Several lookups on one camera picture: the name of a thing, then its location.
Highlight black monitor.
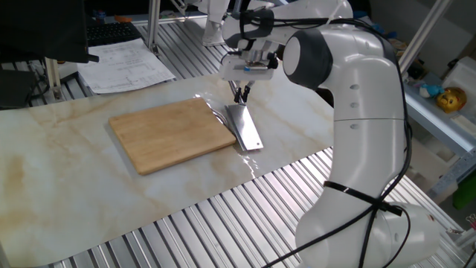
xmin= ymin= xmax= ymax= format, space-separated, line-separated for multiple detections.
xmin=0 ymin=0 xmax=100 ymax=64

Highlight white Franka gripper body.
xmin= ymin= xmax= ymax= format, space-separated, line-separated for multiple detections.
xmin=219 ymin=54 xmax=278 ymax=82

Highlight white stand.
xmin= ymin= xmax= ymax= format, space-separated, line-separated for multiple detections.
xmin=202 ymin=0 xmax=228 ymax=48

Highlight aluminium frame post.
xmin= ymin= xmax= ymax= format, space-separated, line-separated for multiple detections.
xmin=147 ymin=0 xmax=161 ymax=56

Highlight steel cleaver knife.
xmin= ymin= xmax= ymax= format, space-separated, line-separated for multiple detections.
xmin=224 ymin=80 xmax=264 ymax=153

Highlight green box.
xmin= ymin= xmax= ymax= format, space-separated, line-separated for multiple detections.
xmin=451 ymin=178 xmax=476 ymax=210

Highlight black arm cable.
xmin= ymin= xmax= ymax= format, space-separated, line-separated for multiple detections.
xmin=237 ymin=7 xmax=414 ymax=268

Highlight silver gripper-mounted camera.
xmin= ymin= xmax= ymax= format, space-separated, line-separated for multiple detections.
xmin=243 ymin=61 xmax=271 ymax=72

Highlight short aluminium profile post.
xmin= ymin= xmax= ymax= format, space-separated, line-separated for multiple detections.
xmin=44 ymin=57 xmax=63 ymax=101

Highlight slanted aluminium profile post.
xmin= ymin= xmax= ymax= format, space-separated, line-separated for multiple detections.
xmin=397 ymin=0 xmax=454 ymax=74

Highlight printed paper sheets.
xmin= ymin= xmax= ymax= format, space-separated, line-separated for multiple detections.
xmin=77 ymin=38 xmax=176 ymax=95

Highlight black box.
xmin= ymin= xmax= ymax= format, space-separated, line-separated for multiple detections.
xmin=0 ymin=68 xmax=38 ymax=111

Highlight marble pattern table mat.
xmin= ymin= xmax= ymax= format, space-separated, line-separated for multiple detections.
xmin=0 ymin=70 xmax=335 ymax=268

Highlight black keyboard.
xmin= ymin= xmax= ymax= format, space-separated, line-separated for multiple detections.
xmin=86 ymin=21 xmax=142 ymax=48

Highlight yellow toy figure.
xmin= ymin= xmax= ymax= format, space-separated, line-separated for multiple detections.
xmin=436 ymin=86 xmax=468 ymax=115

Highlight wooden cutting board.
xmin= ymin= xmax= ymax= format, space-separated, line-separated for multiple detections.
xmin=108 ymin=96 xmax=237 ymax=176

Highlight grey metal shelf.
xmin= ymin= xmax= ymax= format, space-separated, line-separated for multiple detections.
xmin=405 ymin=85 xmax=476 ymax=199

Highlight blue toy figure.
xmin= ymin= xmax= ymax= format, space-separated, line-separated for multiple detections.
xmin=419 ymin=83 xmax=446 ymax=100

